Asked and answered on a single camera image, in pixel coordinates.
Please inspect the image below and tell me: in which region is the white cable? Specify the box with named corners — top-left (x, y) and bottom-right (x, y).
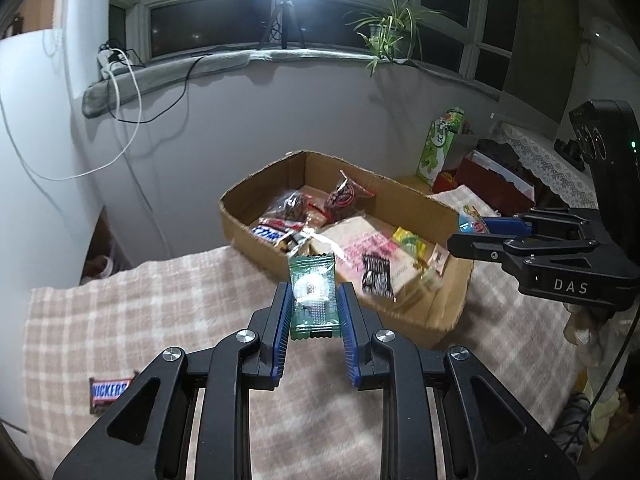
top-left (0, 47), bottom-right (144, 181)

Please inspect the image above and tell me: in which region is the small black object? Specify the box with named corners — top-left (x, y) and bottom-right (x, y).
top-left (553, 137), bottom-right (584, 172)

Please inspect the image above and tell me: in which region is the clear bag of red snacks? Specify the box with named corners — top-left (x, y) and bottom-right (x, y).
top-left (324, 170), bottom-right (377, 222)

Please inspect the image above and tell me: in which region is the beige snack packet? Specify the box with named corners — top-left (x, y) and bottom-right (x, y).
top-left (428, 243), bottom-right (451, 277)

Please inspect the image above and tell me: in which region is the window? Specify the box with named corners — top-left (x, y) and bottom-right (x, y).
top-left (107, 0), bottom-right (521, 96)

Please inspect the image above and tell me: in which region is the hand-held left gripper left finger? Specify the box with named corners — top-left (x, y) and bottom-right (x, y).
top-left (52, 282), bottom-right (295, 480)

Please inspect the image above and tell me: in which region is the green carton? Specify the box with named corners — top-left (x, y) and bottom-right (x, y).
top-left (416, 106), bottom-right (466, 187)

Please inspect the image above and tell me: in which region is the green wafer packet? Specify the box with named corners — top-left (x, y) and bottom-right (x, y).
top-left (288, 253), bottom-right (337, 344)

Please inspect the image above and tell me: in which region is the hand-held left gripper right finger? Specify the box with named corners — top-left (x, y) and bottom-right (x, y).
top-left (336, 282), bottom-right (581, 480)

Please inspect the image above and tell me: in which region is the small brown chocolate bar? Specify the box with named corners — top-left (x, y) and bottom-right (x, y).
top-left (87, 370), bottom-right (139, 417)

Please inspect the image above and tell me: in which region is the colourful snack packet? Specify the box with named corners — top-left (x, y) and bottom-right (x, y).
top-left (458, 203), bottom-right (491, 235)

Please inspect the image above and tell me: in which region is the cardboard box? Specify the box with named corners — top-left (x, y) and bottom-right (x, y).
top-left (219, 149), bottom-right (475, 350)

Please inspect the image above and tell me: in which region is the black and white snack packet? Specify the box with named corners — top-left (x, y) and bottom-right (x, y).
top-left (360, 253), bottom-right (396, 302)

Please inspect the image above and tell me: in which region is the red and white packet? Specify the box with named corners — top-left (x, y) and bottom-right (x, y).
top-left (304, 200), bottom-right (332, 227)

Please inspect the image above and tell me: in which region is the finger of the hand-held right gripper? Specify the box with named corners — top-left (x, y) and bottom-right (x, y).
top-left (481, 206), bottom-right (602, 242)
top-left (446, 231), bottom-right (602, 268)

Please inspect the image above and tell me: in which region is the dark green curtain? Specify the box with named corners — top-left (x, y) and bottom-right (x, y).
top-left (500, 0), bottom-right (582, 127)

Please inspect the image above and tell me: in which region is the white packet with pink print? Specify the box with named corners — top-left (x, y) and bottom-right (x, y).
top-left (320, 216), bottom-right (427, 302)

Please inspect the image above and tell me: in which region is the black tripod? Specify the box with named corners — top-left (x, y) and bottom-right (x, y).
top-left (257, 0), bottom-right (307, 52)

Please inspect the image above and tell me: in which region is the pale yellow cloth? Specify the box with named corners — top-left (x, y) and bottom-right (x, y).
top-left (564, 305), bottom-right (627, 452)

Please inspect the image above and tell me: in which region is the potted spider plant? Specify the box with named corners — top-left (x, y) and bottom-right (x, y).
top-left (344, 0), bottom-right (451, 79)

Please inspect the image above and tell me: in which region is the white power strip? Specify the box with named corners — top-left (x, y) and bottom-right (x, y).
top-left (97, 47), bottom-right (134, 80)

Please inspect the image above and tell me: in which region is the white slipper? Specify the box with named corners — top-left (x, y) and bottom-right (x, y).
top-left (81, 255), bottom-right (114, 282)

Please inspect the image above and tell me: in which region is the dark cloth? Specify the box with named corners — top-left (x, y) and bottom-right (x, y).
top-left (474, 137), bottom-right (522, 172)

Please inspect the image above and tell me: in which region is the red box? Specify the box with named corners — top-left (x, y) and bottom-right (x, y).
top-left (432, 152), bottom-right (537, 217)

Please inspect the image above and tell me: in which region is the white cabinet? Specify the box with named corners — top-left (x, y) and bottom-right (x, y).
top-left (0, 29), bottom-right (107, 428)

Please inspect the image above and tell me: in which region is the white lace cloth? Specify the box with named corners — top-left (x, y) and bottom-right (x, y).
top-left (487, 122), bottom-right (599, 211)

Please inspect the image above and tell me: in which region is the clear bag of brown snacks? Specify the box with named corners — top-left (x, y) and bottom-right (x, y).
top-left (264, 189), bottom-right (312, 224)

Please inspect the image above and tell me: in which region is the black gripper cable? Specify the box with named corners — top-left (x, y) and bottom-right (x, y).
top-left (584, 305), bottom-right (640, 413)

